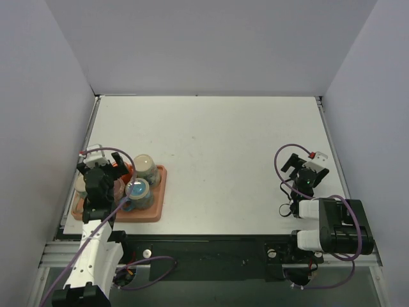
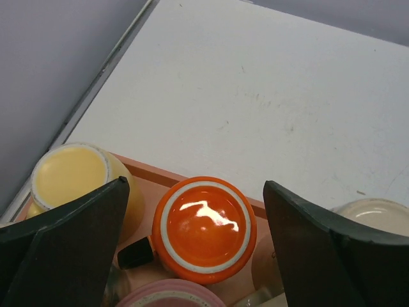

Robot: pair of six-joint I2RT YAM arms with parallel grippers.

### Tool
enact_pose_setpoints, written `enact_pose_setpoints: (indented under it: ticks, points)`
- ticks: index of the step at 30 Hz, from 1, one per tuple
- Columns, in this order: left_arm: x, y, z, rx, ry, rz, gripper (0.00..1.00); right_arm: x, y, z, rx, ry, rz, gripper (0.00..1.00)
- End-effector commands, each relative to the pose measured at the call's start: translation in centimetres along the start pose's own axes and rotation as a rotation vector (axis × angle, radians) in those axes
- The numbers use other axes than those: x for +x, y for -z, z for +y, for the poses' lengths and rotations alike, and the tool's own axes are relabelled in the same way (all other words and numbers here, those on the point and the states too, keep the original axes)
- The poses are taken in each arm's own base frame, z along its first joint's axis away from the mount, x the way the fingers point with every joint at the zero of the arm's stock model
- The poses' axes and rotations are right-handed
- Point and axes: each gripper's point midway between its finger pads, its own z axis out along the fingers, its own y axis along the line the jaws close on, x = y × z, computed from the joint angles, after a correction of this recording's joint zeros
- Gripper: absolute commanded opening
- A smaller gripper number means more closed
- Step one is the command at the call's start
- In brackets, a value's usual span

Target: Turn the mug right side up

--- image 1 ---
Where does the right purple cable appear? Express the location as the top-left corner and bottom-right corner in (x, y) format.
(274, 143), (364, 290)

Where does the pink patterned mug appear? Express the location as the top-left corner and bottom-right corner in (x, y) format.
(109, 178), (125, 203)

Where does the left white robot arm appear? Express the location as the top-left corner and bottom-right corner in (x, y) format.
(51, 147), (132, 306)

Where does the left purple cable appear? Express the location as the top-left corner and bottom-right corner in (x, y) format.
(38, 146), (178, 307)

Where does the purple cable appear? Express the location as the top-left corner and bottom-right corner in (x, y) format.
(274, 143), (364, 290)
(38, 146), (178, 307)

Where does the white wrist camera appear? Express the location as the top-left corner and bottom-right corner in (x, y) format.
(80, 144), (109, 168)
(303, 152), (328, 173)

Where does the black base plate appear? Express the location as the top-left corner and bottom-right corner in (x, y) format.
(54, 233), (325, 284)

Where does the blue patterned mug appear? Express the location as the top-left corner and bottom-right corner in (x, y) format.
(122, 178), (154, 212)

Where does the orange mug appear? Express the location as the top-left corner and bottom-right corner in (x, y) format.
(112, 162), (133, 184)

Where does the beige patterned mug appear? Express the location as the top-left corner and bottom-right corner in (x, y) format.
(134, 154), (161, 187)

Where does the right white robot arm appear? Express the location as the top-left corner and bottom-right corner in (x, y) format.
(281, 152), (374, 262)

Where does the pink plastic tray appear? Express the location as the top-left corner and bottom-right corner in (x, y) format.
(71, 165), (167, 223)

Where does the yellow cream mug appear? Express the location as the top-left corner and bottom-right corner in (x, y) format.
(73, 175), (87, 214)

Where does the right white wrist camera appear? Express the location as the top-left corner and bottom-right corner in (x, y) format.
(303, 152), (328, 173)

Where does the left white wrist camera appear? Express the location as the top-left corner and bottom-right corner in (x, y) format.
(80, 144), (109, 168)

